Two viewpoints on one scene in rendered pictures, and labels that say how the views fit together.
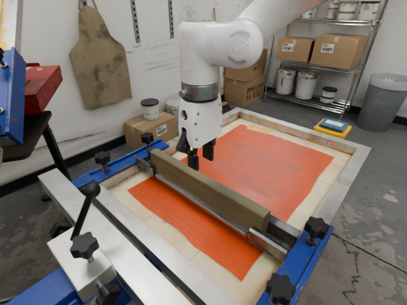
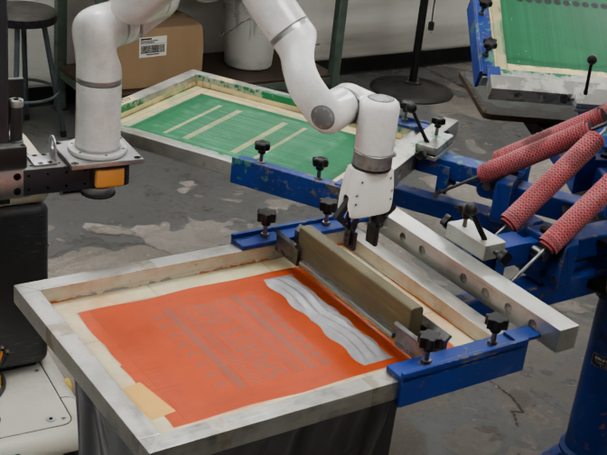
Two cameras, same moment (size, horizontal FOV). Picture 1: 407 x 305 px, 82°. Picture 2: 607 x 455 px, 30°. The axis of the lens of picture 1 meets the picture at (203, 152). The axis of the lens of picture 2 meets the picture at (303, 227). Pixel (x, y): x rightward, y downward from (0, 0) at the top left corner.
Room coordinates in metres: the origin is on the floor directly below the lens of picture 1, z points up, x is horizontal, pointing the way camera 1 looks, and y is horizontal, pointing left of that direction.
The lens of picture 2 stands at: (2.44, 0.33, 2.05)
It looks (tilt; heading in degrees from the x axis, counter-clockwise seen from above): 25 degrees down; 193
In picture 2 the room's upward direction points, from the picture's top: 6 degrees clockwise
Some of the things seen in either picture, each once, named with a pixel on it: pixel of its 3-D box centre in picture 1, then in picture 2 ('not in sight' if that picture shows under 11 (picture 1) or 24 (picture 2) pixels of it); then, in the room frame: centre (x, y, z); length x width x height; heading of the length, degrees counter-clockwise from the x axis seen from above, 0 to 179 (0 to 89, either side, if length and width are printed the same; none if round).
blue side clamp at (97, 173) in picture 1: (130, 166); (457, 366); (0.62, 0.24, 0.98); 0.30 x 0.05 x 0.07; 138
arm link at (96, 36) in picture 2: not in sight; (102, 42); (0.33, -0.60, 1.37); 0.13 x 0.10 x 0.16; 169
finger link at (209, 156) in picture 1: (211, 145); (346, 233); (0.49, -0.02, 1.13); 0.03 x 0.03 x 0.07; 48
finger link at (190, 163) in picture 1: (189, 158); (378, 227); (0.44, 0.03, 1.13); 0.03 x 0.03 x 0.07; 48
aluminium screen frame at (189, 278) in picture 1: (241, 168); (267, 323); (0.62, -0.13, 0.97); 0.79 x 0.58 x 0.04; 138
